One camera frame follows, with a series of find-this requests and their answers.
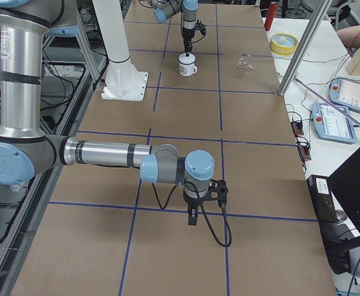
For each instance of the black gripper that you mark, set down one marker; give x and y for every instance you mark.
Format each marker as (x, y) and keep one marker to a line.
(193, 203)
(187, 34)

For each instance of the white mug lid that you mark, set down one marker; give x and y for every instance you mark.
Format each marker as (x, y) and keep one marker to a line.
(186, 58)

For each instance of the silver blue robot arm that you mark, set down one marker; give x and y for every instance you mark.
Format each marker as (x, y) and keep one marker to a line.
(164, 10)
(26, 151)

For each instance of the white enamel mug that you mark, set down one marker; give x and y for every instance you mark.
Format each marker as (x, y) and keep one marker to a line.
(187, 69)

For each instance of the brown paper table cover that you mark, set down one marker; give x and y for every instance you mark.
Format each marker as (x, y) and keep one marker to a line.
(106, 233)

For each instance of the red cardboard tube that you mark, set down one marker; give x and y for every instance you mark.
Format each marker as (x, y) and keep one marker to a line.
(273, 6)

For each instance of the yellow tape roll with plate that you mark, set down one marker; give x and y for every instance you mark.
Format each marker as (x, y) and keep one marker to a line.
(283, 44)

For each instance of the orange black usb hub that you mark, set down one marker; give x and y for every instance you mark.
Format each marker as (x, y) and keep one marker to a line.
(297, 128)
(304, 148)

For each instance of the black computer box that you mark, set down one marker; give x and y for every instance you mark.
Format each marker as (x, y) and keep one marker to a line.
(322, 199)

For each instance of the near teach pendant tablet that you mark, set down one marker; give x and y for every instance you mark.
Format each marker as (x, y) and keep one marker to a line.
(331, 125)

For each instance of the teach pendant tablet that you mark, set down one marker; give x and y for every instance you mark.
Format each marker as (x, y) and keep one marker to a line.
(331, 125)
(346, 92)

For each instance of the black monitor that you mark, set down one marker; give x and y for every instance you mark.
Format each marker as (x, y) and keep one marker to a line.
(344, 183)

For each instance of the far teach pendant tablet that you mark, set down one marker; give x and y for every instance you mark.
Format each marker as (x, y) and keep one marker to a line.
(346, 92)

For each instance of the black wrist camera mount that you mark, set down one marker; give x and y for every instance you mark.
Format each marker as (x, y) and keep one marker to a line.
(217, 191)
(200, 27)

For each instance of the white camera pole with base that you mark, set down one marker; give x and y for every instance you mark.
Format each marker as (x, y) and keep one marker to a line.
(123, 81)

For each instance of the aluminium frame post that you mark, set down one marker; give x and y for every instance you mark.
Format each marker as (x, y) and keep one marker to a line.
(306, 39)

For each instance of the green handled reacher grabber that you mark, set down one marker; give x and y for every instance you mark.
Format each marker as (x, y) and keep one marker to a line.
(348, 116)

